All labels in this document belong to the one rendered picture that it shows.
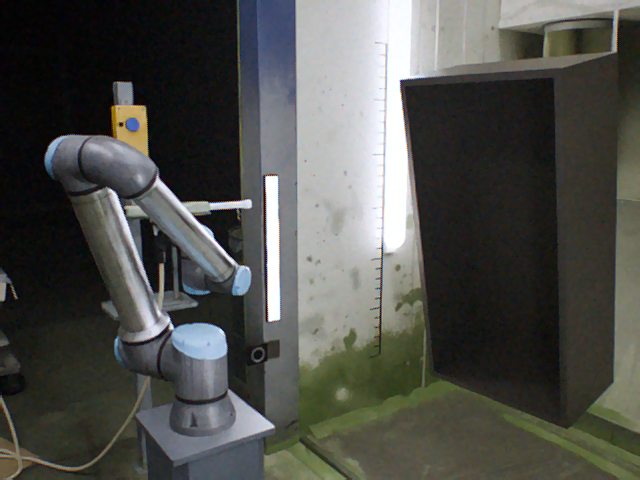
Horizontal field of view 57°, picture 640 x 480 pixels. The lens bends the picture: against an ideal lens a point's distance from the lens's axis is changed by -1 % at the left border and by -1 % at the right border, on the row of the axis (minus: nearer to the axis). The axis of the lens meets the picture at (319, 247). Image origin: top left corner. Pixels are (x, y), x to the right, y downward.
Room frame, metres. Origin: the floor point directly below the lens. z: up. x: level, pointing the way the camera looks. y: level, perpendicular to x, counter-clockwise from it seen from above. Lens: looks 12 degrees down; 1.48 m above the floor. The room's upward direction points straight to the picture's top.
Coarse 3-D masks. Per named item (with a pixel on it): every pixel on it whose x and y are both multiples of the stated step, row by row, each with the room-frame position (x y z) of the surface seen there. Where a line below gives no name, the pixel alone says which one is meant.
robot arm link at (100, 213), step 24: (72, 144) 1.40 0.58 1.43; (48, 168) 1.43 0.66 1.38; (72, 168) 1.39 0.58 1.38; (72, 192) 1.43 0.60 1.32; (96, 192) 1.44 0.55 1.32; (96, 216) 1.45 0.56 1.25; (120, 216) 1.50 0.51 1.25; (96, 240) 1.47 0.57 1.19; (120, 240) 1.49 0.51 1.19; (120, 264) 1.50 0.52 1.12; (120, 288) 1.51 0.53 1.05; (144, 288) 1.55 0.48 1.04; (120, 312) 1.55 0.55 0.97; (144, 312) 1.55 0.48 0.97; (120, 336) 1.57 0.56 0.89; (144, 336) 1.55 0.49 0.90; (120, 360) 1.61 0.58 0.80; (144, 360) 1.56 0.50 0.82
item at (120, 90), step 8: (120, 88) 2.31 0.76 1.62; (128, 88) 2.33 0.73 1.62; (120, 96) 2.31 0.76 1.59; (128, 96) 2.33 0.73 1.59; (120, 104) 2.31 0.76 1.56; (128, 224) 2.31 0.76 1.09; (136, 224) 2.33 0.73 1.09; (136, 232) 2.33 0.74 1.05; (136, 240) 2.33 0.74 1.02; (136, 248) 2.33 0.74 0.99; (136, 376) 2.31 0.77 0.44; (144, 376) 2.32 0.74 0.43; (136, 384) 2.31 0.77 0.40; (136, 392) 2.32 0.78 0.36; (136, 400) 2.34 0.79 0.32; (144, 400) 2.32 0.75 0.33; (144, 408) 2.32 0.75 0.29; (136, 424) 2.35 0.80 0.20; (144, 440) 2.31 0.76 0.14; (144, 448) 2.31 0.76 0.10; (144, 456) 2.31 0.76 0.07; (144, 464) 2.31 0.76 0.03
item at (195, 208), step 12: (132, 204) 2.02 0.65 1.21; (192, 204) 2.12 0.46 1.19; (204, 204) 2.15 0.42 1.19; (216, 204) 2.19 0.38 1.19; (228, 204) 2.22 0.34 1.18; (240, 204) 2.24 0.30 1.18; (132, 216) 2.00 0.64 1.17; (144, 216) 2.02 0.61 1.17; (156, 240) 2.06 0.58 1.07; (156, 252) 2.06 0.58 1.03
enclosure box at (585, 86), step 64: (512, 64) 2.01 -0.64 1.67; (576, 64) 1.73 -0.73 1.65; (448, 128) 2.32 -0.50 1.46; (512, 128) 2.22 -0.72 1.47; (576, 128) 1.75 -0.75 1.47; (448, 192) 2.33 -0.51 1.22; (512, 192) 2.26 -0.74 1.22; (576, 192) 1.77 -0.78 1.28; (448, 256) 2.34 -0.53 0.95; (512, 256) 2.31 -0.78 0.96; (576, 256) 1.79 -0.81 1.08; (448, 320) 2.36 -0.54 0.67; (512, 320) 2.36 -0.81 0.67; (576, 320) 1.82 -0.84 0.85; (512, 384) 2.13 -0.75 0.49; (576, 384) 1.85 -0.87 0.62
